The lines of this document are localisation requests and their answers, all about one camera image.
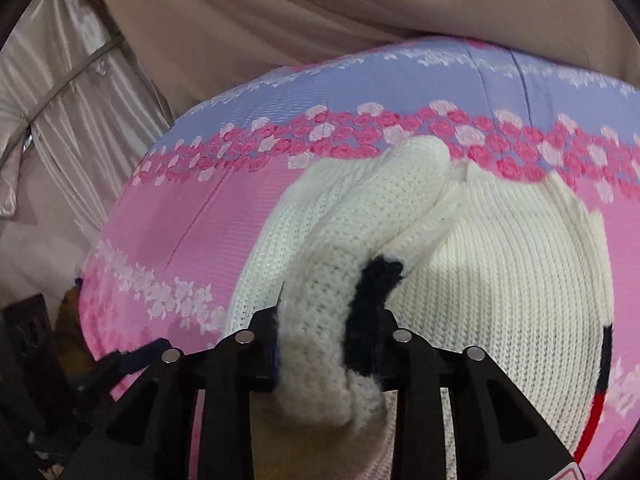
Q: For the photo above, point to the white red black knit sweater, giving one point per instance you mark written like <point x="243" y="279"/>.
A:
<point x="500" y="285"/>

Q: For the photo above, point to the pink floral bed sheet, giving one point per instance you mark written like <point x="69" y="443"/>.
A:
<point x="200" y="210"/>

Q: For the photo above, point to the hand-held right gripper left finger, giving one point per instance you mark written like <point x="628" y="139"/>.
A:
<point x="260" y="360"/>

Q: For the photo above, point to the beige backdrop cloth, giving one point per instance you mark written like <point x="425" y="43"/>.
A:
<point x="300" y="10"/>

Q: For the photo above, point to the dark blurry clutter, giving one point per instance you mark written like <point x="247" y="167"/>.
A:
<point x="30" y="385"/>

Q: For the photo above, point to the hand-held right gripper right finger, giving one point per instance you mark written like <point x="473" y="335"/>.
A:
<point x="402" y="360"/>

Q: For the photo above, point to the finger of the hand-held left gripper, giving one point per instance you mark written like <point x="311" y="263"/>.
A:
<point x="145" y="353"/>

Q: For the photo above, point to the white satin curtain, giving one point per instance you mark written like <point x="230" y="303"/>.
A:
<point x="60" y="95"/>

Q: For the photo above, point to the yellow brown object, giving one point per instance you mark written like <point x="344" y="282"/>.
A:
<point x="70" y="320"/>

